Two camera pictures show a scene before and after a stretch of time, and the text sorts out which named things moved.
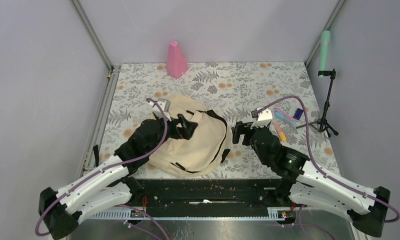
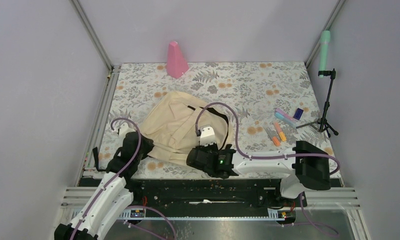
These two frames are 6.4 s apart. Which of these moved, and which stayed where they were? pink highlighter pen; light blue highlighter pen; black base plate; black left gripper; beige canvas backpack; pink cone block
Moved: beige canvas backpack; black left gripper
Stayed: black base plate; light blue highlighter pen; pink cone block; pink highlighter pen
